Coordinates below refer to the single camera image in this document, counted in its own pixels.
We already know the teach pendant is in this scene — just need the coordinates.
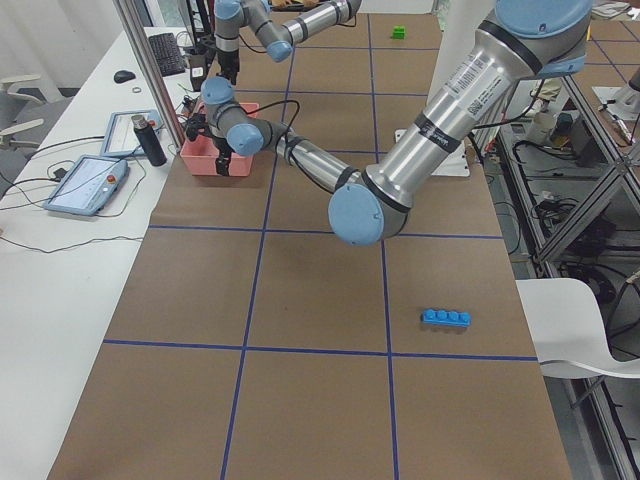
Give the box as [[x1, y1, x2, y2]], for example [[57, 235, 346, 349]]
[[43, 155, 130, 216], [100, 109, 163, 157]]

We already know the green toy block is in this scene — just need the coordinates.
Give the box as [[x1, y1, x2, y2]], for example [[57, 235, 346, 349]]
[[392, 25, 406, 39]]

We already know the pink plastic box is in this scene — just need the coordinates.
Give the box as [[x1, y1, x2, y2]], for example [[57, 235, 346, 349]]
[[179, 102, 261, 178]]

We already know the aluminium frame post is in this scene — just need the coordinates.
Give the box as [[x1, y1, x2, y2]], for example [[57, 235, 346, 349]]
[[113, 0, 185, 149]]

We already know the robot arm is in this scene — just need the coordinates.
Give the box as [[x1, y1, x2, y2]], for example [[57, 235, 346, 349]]
[[214, 0, 361, 85], [201, 1, 592, 245]]

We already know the teach pendant near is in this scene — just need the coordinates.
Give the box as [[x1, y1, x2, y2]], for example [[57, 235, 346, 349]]
[[43, 155, 130, 216]]

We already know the black computer mouse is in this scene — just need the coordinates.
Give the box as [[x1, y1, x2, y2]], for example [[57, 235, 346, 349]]
[[113, 70, 136, 84]]

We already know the long blue toy block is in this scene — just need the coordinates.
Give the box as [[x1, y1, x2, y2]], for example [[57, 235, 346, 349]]
[[421, 309, 472, 328]]

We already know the teach pendant far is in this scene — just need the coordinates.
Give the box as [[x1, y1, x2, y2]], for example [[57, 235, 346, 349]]
[[100, 109, 163, 157]]

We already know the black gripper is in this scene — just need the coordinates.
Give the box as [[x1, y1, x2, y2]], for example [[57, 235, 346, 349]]
[[216, 49, 240, 80], [185, 113, 231, 176]]

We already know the black keyboard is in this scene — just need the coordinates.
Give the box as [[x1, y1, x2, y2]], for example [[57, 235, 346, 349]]
[[148, 33, 185, 77]]

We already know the black water bottle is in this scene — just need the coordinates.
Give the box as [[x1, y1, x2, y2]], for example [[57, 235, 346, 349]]
[[131, 114, 167, 167]]

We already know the white chair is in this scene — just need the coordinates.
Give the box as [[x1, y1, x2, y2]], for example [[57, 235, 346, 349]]
[[516, 278, 639, 379]]

